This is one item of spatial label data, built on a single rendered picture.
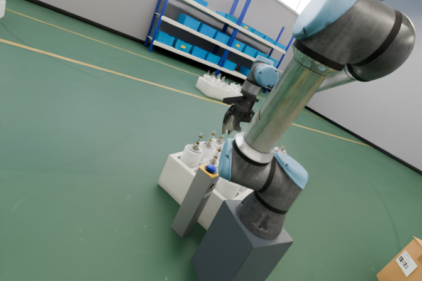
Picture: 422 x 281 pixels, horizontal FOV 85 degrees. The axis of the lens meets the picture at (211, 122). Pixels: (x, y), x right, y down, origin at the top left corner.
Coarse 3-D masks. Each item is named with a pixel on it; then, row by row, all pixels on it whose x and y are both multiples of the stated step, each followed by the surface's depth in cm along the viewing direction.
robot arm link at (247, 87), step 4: (244, 84) 94; (248, 84) 92; (252, 84) 91; (244, 88) 93; (248, 88) 92; (252, 88) 92; (256, 88) 92; (260, 88) 93; (248, 92) 93; (252, 92) 92; (256, 92) 93
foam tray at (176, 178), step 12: (168, 156) 112; (180, 156) 116; (168, 168) 112; (180, 168) 108; (192, 168) 109; (168, 180) 113; (180, 180) 109; (192, 180) 105; (168, 192) 113; (180, 192) 109; (216, 192) 100; (240, 192) 108; (180, 204) 110; (216, 204) 99; (204, 216) 102
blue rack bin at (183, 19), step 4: (180, 16) 526; (184, 16) 507; (188, 16) 501; (180, 20) 523; (184, 20) 504; (188, 20) 505; (192, 20) 509; (196, 20) 512; (184, 24) 506; (188, 24) 510; (192, 24) 514; (196, 24) 517; (192, 28) 518; (196, 28) 522
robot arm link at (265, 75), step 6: (258, 66) 84; (264, 66) 79; (270, 66) 78; (252, 72) 88; (258, 72) 79; (264, 72) 78; (270, 72) 78; (276, 72) 78; (282, 72) 82; (258, 78) 79; (264, 78) 79; (270, 78) 79; (276, 78) 79; (264, 84) 79; (270, 84) 79
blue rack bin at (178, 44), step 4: (176, 40) 515; (180, 40) 563; (176, 44) 516; (180, 44) 520; (184, 44) 523; (188, 44) 527; (176, 48) 521; (180, 48) 525; (184, 48) 529; (188, 48) 533; (188, 52) 538
